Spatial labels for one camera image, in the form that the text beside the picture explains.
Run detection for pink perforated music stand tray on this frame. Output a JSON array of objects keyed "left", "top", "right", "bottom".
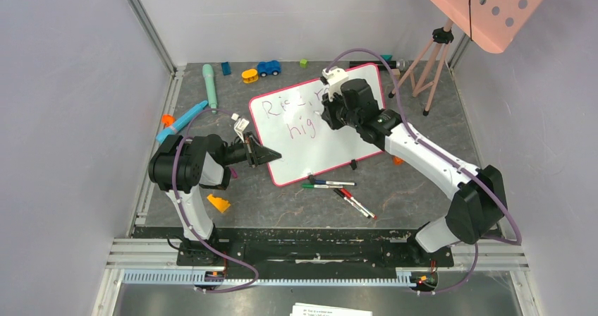
[{"left": 430, "top": 0, "right": 543, "bottom": 54}]

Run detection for white printed paper sheet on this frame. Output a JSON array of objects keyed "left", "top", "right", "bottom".
[{"left": 290, "top": 303, "right": 373, "bottom": 316}]

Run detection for yellow oval toy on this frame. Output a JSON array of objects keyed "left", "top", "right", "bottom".
[{"left": 241, "top": 68, "right": 260, "bottom": 84}]

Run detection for green whiteboard marker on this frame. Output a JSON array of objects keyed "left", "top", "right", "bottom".
[{"left": 301, "top": 183, "right": 343, "bottom": 189}]

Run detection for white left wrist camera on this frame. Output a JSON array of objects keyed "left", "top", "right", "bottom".
[{"left": 231, "top": 113, "right": 250, "bottom": 141}]

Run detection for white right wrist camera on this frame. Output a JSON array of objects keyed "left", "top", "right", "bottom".
[{"left": 320, "top": 66, "right": 349, "bottom": 102}]

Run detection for black whiteboard marker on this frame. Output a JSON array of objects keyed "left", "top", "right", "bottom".
[{"left": 334, "top": 188, "right": 371, "bottom": 219}]

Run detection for red whiteboard marker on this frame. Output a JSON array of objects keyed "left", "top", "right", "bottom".
[{"left": 341, "top": 188, "right": 377, "bottom": 219}]

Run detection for blue toy car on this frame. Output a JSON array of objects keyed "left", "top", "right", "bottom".
[{"left": 257, "top": 60, "right": 281, "bottom": 78}]

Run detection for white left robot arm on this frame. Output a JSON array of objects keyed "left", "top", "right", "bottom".
[{"left": 148, "top": 132, "right": 282, "bottom": 265}]

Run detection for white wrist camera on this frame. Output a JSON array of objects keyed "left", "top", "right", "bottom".
[
  {"left": 320, "top": 66, "right": 349, "bottom": 102},
  {"left": 231, "top": 113, "right": 250, "bottom": 141}
]

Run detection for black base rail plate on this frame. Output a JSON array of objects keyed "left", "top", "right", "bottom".
[{"left": 133, "top": 226, "right": 454, "bottom": 280}]

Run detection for teal green toy microphone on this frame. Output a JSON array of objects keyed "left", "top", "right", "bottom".
[{"left": 202, "top": 63, "right": 218, "bottom": 114}]

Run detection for wooden cube block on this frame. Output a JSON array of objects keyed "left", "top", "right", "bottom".
[{"left": 391, "top": 68, "right": 401, "bottom": 79}]

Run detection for blue whiteboard marker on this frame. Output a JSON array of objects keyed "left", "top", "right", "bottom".
[{"left": 309, "top": 179, "right": 357, "bottom": 186}]

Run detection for white comb cable duct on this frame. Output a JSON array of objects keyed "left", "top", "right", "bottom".
[{"left": 122, "top": 269, "right": 416, "bottom": 288}]

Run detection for pink framed whiteboard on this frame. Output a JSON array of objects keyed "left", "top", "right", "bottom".
[{"left": 248, "top": 79, "right": 381, "bottom": 187}]

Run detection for orange wedge block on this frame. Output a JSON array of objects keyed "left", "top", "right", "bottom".
[{"left": 207, "top": 194, "right": 231, "bottom": 214}]

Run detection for black cylinder flashlight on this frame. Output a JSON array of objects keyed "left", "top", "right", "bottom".
[{"left": 348, "top": 59, "right": 406, "bottom": 71}]

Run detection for orange small toy piece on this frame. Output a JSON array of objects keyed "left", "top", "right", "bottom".
[{"left": 161, "top": 114, "right": 176, "bottom": 128}]

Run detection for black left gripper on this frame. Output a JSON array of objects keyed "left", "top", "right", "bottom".
[{"left": 221, "top": 132, "right": 281, "bottom": 168}]

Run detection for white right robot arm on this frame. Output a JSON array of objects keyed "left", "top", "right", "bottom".
[{"left": 321, "top": 78, "right": 506, "bottom": 265}]

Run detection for dark blue block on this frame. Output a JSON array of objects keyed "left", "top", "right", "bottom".
[{"left": 221, "top": 61, "right": 232, "bottom": 75}]

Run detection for blue toy marker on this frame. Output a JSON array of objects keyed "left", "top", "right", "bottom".
[{"left": 155, "top": 100, "right": 208, "bottom": 143}]

